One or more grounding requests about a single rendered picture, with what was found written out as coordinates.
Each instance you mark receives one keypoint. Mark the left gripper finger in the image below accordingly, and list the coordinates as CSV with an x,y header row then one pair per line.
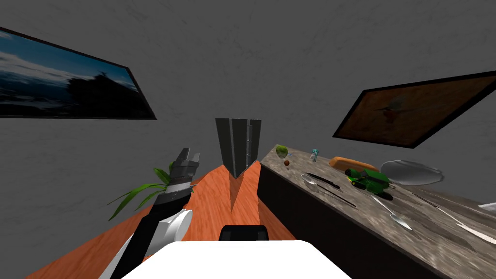
x,y
195,158
184,154

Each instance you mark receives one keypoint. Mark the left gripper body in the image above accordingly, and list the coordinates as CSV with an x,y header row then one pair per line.
x,y
183,172

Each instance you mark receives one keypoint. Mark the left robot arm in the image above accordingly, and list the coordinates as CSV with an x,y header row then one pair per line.
x,y
155,221

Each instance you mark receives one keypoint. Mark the dark grey tall cabinet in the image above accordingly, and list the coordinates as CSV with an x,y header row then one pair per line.
x,y
237,145

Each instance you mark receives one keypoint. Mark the green leafy plant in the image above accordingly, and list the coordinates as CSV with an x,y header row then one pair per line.
x,y
135,192

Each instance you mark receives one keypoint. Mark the green round fruit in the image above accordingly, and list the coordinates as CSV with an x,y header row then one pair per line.
x,y
281,151

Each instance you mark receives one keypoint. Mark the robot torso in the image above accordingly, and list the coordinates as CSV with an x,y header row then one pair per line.
x,y
236,259

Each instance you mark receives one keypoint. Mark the small teal glass bottle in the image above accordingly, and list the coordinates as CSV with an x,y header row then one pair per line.
x,y
314,155

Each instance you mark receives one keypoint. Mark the brown bread loaf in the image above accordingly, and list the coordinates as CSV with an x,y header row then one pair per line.
x,y
348,164

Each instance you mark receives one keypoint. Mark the green toy tractor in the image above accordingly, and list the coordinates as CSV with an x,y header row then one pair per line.
x,y
370,180

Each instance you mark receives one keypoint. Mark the grey plate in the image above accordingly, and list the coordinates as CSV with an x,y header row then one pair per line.
x,y
411,172

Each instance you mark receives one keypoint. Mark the silver knife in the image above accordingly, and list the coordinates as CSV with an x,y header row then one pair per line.
x,y
465,226

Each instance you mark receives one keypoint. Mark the white flat object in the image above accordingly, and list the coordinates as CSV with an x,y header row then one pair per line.
x,y
489,207

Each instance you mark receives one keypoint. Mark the blue seascape wall picture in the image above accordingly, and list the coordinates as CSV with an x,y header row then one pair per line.
x,y
58,81

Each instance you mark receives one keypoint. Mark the orange wall picture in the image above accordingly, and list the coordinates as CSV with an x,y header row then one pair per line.
x,y
414,110

